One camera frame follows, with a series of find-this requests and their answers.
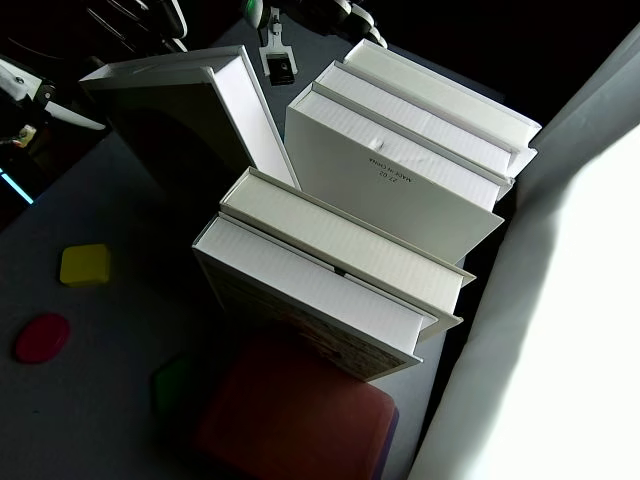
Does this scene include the yellow square block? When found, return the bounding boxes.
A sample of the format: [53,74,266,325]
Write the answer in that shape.
[58,243,112,289]

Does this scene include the black camera white mount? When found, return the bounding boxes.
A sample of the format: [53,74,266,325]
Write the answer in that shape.
[258,14,297,87]

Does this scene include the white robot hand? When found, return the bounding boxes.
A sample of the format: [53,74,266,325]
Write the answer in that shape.
[42,0,191,132]
[239,0,390,50]

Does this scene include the white book pale characters spine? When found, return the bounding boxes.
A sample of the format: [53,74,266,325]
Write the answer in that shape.
[218,166,478,315]

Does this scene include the white book made-in-china print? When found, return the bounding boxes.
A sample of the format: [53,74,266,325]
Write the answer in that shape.
[284,81,516,267]

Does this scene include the magenta round block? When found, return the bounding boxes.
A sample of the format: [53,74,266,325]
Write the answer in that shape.
[13,312,71,365]

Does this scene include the cyan light strip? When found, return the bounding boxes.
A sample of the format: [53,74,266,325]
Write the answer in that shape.
[0,167,36,206]

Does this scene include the white book grey lettered spine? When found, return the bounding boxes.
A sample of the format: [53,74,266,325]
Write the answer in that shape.
[312,62,540,179]

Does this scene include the grey table cloth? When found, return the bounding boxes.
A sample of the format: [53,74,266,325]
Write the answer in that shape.
[0,19,506,480]

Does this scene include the white Fashionindia book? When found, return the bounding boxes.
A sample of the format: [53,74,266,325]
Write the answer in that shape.
[78,43,305,201]

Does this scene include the book black and white spine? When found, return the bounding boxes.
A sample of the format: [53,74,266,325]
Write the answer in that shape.
[192,210,465,384]

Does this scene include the white book gold print spine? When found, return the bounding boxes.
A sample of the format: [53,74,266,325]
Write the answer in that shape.
[342,39,544,151]

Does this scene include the large white panel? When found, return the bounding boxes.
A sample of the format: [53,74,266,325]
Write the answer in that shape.
[407,19,640,480]

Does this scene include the green square block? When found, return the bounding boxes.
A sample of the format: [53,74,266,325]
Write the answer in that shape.
[152,352,201,419]

